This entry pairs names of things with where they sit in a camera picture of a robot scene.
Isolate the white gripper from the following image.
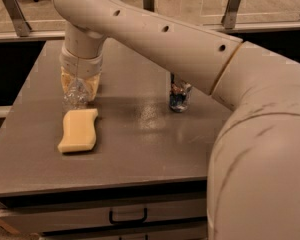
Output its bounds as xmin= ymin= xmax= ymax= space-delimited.
xmin=60 ymin=47 xmax=102 ymax=101

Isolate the clear plastic water bottle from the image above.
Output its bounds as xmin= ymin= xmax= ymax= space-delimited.
xmin=63 ymin=78 xmax=89 ymax=110

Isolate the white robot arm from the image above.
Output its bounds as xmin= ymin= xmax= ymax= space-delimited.
xmin=51 ymin=0 xmax=300 ymax=240

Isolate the yellow sponge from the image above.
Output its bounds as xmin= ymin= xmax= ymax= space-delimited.
xmin=58 ymin=109 xmax=98 ymax=153

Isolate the silver blue drink can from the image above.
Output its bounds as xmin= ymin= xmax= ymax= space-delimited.
xmin=169 ymin=74 xmax=192 ymax=113

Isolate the upper grey drawer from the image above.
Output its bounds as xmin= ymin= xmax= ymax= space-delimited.
xmin=0 ymin=198 xmax=206 ymax=233

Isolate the grey drawer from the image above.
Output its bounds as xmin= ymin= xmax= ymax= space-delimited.
xmin=39 ymin=222 xmax=208 ymax=240
xmin=0 ymin=198 xmax=206 ymax=233

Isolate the lower grey drawer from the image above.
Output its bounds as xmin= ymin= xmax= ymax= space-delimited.
xmin=39 ymin=222 xmax=208 ymax=240

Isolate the left metal bracket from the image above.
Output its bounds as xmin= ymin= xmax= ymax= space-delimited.
xmin=2 ymin=0 xmax=31 ymax=37

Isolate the black drawer handle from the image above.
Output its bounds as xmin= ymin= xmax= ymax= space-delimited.
xmin=108 ymin=208 xmax=148 ymax=225

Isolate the right metal bracket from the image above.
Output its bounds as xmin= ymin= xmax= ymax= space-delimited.
xmin=221 ymin=0 xmax=241 ymax=29

